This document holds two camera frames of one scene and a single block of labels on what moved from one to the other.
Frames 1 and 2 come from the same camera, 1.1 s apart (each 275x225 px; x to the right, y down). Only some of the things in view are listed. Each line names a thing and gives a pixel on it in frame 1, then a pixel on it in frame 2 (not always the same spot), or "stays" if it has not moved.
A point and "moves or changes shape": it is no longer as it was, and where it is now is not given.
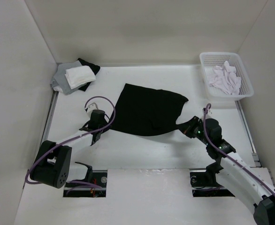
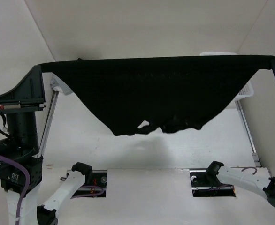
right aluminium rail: [257, 163] stays
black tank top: [144, 111] moves or changes shape
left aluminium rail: [54, 97] stays
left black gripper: [105, 122] -> [29, 93]
